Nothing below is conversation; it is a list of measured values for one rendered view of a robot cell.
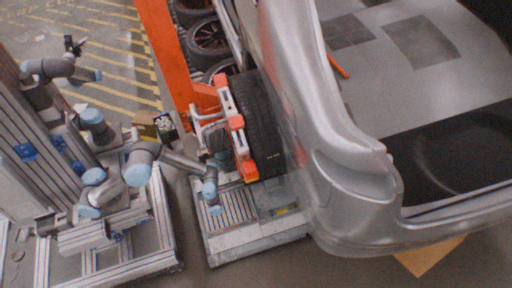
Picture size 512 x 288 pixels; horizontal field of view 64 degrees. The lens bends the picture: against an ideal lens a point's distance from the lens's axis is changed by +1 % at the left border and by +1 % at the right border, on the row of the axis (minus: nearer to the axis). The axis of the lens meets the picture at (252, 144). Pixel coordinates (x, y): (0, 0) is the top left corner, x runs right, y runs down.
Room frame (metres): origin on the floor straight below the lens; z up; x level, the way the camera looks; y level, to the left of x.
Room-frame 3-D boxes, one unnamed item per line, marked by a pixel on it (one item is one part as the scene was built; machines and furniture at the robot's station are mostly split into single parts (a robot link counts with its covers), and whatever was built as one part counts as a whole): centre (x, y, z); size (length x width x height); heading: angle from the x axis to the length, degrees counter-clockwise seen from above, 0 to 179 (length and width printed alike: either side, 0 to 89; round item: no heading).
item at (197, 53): (3.31, 0.10, 0.39); 0.66 x 0.66 x 0.24
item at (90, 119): (1.92, 0.94, 0.98); 0.13 x 0.12 x 0.14; 83
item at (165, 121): (2.21, 0.62, 0.51); 0.20 x 0.14 x 0.13; 15
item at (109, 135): (1.92, 0.94, 0.87); 0.15 x 0.15 x 0.10
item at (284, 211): (1.73, -0.08, 0.13); 0.50 x 0.36 x 0.10; 7
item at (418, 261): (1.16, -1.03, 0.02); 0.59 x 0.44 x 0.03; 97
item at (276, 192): (1.73, -0.08, 0.32); 0.40 x 0.30 x 0.28; 7
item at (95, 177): (1.42, 0.87, 0.98); 0.13 x 0.12 x 0.14; 172
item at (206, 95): (2.23, 0.06, 0.69); 0.52 x 0.17 x 0.35; 97
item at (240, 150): (1.71, 0.09, 0.85); 0.54 x 0.07 x 0.54; 7
